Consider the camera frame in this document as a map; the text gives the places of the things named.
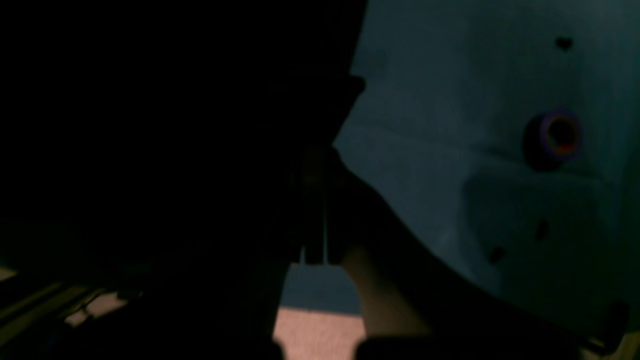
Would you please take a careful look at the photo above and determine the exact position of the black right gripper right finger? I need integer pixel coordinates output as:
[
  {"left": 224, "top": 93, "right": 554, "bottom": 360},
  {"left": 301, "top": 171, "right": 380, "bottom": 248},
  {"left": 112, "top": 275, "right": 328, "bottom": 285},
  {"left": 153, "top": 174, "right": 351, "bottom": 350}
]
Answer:
[{"left": 306, "top": 148, "right": 583, "bottom": 360}]

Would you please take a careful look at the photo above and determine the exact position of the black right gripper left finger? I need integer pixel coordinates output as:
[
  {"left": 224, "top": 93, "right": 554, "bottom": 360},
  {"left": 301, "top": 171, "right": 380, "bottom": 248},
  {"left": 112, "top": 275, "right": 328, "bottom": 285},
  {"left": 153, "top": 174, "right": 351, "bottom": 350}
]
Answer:
[{"left": 150, "top": 145, "right": 307, "bottom": 360}]

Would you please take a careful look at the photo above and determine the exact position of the black t-shirt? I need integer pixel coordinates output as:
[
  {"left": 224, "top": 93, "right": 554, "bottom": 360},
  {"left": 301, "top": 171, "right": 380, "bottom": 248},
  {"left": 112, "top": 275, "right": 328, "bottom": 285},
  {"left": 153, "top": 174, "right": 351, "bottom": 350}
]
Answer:
[{"left": 1, "top": 0, "right": 368, "bottom": 284}]

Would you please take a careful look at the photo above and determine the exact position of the teal table cloth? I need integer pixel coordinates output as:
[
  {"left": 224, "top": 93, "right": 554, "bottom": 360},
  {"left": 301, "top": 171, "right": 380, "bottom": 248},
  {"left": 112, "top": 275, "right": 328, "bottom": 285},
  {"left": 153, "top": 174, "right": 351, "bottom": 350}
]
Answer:
[{"left": 280, "top": 0, "right": 640, "bottom": 341}]

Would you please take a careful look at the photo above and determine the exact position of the purple tape roll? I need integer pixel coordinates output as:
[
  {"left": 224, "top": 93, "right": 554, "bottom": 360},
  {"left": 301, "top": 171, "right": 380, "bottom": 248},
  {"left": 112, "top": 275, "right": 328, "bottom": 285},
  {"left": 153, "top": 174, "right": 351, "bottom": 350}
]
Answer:
[{"left": 521, "top": 109, "right": 584, "bottom": 173}]

